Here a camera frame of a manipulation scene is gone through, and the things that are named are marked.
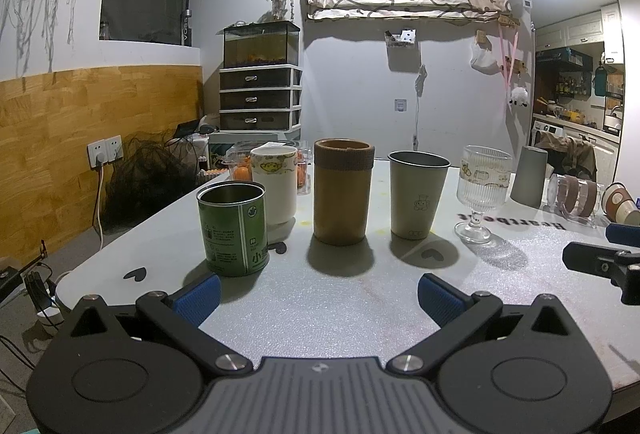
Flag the white wall socket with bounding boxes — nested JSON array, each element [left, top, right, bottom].
[[87, 135, 125, 171]]

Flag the white hanging bag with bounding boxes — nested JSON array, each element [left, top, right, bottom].
[[469, 44, 501, 76]]

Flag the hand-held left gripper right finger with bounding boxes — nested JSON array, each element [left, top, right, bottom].
[[386, 273, 590, 376]]

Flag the pink ribbon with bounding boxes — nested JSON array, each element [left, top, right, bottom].
[[497, 21, 521, 91]]

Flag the ribbed glass goblet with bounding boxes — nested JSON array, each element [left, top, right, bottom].
[[454, 145, 514, 245]]

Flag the white cup on floor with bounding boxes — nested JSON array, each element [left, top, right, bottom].
[[34, 306, 64, 334]]

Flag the brown bamboo cup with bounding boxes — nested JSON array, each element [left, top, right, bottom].
[[312, 138, 376, 246]]

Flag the clear plastic box of oranges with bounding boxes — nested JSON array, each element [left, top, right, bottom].
[[221, 140, 315, 196]]

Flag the white power cable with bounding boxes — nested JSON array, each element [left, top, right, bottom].
[[94, 163, 107, 251]]

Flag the chair with draped clothes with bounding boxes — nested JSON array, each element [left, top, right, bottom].
[[534, 131, 599, 183]]

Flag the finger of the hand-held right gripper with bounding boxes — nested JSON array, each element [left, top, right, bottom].
[[605, 223, 640, 243], [562, 241, 640, 306]]

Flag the green tin can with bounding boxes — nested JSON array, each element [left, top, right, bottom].
[[196, 181, 271, 277]]

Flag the clear glass cup brown bands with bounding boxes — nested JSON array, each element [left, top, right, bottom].
[[546, 173, 605, 229]]

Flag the white kitchen cabinets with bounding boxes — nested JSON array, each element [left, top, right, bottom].
[[534, 1, 627, 66]]

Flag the plain grey cup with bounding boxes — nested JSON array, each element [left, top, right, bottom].
[[509, 145, 549, 209]]

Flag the white ceramic cup yellow print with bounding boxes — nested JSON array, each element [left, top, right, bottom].
[[249, 145, 299, 229]]

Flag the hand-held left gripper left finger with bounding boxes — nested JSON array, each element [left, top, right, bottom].
[[47, 274, 255, 379]]

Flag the grey-green metal cup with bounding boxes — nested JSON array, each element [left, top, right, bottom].
[[388, 150, 452, 241]]

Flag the glass fish tank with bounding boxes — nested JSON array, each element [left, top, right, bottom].
[[217, 20, 302, 69]]

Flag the white hanging cable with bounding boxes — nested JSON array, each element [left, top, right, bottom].
[[413, 63, 427, 151]]

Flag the white plastic drawer unit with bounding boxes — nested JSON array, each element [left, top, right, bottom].
[[218, 65, 304, 133]]

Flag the white washing machine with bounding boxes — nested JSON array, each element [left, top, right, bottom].
[[529, 114, 567, 148]]

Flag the brown and white paper cup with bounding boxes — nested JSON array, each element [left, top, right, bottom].
[[601, 182, 640, 228]]

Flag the black tangled netting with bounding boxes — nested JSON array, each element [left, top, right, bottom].
[[101, 133, 202, 231]]

